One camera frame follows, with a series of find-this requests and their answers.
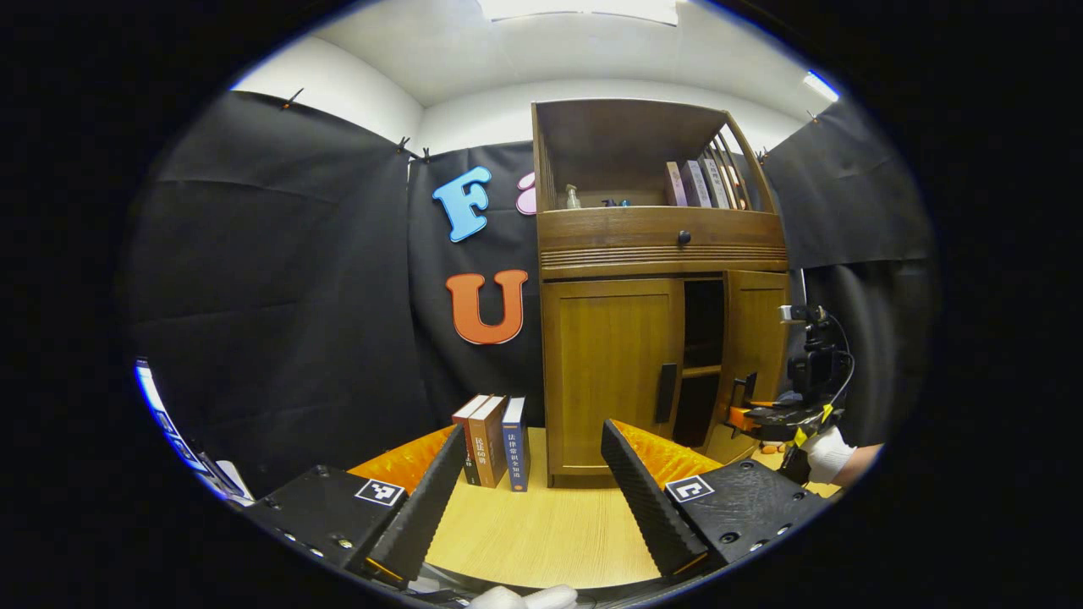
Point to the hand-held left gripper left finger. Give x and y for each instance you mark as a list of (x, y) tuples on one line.
[(427, 507)]

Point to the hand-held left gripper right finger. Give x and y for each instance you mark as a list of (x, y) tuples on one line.
[(647, 499)]

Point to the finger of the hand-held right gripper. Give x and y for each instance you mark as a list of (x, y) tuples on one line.
[(743, 418)]

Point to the wooden shoe cabinet door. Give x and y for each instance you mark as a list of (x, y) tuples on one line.
[(757, 330), (605, 372)]

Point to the wooden double-door shoe cabinet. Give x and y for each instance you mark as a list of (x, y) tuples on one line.
[(660, 224)]

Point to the red-spined book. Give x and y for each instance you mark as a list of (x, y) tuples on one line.
[(464, 431)]

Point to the blue book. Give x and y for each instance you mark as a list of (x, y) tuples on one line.
[(515, 444)]

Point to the grey book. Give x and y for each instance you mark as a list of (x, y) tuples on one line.
[(715, 183)]

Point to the white book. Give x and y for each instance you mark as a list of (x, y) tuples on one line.
[(695, 184)]

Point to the purple book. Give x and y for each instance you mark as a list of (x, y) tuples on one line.
[(675, 184)]

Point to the small clear bottle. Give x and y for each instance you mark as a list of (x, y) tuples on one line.
[(573, 198)]

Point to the small ceiling light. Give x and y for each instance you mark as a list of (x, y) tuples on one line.
[(821, 85)]

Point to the ceiling light panel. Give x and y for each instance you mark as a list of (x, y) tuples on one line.
[(575, 8)]

